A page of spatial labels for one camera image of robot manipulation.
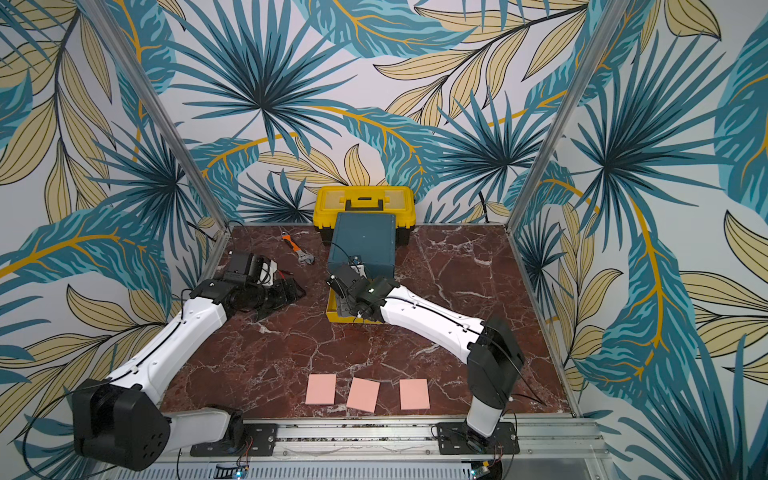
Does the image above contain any pink sticky note right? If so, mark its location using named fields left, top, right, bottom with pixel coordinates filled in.
left=399, top=379, right=430, bottom=411

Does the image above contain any orange adjustable wrench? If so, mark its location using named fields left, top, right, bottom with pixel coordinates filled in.
left=281, top=232, right=315, bottom=265

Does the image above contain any yellow black toolbox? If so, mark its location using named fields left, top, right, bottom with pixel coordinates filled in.
left=313, top=186, right=416, bottom=246

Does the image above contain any teal yellow drawer cabinet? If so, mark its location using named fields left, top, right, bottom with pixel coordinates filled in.
left=326, top=212, right=396, bottom=324

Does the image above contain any pink sticky note left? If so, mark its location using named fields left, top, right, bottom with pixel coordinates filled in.
left=305, top=374, right=336, bottom=405

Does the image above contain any pink sticky note middle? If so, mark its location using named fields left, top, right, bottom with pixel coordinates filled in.
left=346, top=377, right=380, bottom=413

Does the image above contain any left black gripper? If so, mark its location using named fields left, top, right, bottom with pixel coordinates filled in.
left=246, top=276, right=307, bottom=319

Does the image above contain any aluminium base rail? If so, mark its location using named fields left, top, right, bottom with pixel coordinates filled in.
left=107, top=416, right=607, bottom=480

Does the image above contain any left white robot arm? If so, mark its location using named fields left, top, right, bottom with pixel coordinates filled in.
left=72, top=251, right=306, bottom=471

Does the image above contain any pink sticky note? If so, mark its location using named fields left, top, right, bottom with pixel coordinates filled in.
left=399, top=379, right=430, bottom=411
left=346, top=377, right=380, bottom=413
left=305, top=374, right=336, bottom=405

